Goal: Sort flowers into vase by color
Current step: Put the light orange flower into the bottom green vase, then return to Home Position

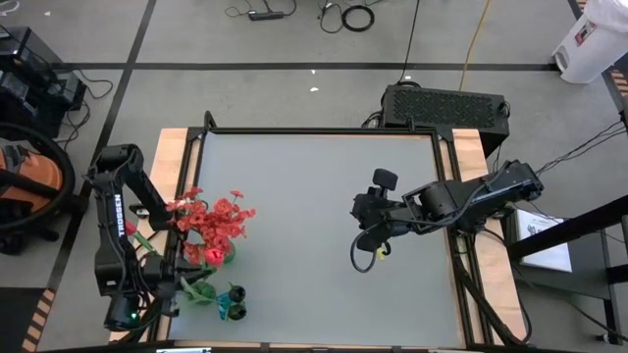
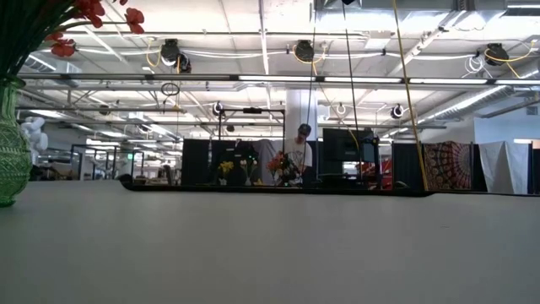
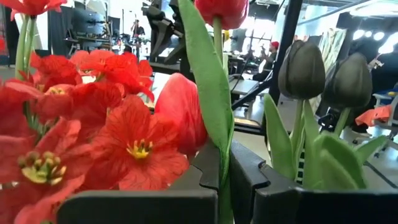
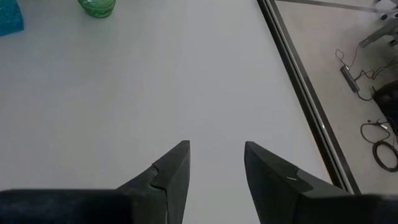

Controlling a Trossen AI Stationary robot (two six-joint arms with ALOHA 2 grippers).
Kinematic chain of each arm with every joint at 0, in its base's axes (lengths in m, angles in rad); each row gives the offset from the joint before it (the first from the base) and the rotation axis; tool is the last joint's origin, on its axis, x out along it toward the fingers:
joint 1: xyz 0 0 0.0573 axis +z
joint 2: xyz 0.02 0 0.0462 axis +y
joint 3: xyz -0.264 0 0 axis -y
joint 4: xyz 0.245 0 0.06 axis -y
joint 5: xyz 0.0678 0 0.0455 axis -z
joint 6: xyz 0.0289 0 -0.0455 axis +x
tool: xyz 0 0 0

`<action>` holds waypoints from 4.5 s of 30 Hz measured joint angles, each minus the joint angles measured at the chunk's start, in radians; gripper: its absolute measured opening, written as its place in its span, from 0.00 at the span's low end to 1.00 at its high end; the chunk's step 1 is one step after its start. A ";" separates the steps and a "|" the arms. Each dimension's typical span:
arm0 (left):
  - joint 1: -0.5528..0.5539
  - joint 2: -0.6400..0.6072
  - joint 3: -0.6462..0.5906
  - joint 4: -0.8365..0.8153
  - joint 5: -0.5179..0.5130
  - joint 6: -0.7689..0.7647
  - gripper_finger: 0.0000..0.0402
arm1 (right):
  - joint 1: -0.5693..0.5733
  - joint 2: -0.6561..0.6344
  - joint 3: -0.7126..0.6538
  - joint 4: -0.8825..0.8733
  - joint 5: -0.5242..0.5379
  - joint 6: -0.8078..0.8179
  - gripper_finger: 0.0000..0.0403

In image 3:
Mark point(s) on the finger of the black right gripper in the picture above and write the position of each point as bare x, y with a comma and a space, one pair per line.
158, 40
175, 51

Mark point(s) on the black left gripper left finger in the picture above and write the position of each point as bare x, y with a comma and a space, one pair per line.
140, 208

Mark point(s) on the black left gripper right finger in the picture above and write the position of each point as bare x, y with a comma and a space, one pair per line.
280, 208

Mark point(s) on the red artificial tulip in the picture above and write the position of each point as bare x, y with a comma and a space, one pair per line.
211, 81
182, 112

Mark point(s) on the red artificial flower bunch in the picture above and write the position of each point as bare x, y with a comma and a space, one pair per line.
133, 149
31, 4
109, 67

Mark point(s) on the black artificial tulip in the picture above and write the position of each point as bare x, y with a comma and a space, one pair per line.
348, 81
301, 71

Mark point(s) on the person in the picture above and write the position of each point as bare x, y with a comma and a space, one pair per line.
267, 59
137, 29

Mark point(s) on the black monitor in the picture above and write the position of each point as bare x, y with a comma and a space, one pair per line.
88, 21

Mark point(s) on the orange cloth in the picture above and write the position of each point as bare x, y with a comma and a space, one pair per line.
373, 115

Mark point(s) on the black metal table frame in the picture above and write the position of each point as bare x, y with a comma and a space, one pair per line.
286, 37

